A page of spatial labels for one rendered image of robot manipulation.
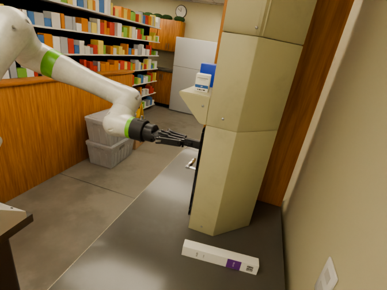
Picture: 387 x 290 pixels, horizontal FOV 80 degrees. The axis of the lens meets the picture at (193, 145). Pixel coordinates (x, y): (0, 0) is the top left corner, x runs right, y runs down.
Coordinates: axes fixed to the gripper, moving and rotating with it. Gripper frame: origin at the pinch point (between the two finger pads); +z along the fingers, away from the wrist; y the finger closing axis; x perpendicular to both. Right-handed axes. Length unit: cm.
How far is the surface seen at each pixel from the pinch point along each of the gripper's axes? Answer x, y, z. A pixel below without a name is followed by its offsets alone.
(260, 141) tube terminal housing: -6.0, 3.9, 24.3
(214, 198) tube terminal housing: 18.6, -4.7, 13.2
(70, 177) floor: 131, 111, -173
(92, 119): 67, 147, -169
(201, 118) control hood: -11.9, -4.6, 2.7
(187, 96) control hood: -18.5, -4.6, -3.4
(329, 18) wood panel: -52, 32, 38
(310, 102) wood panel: -19, 32, 42
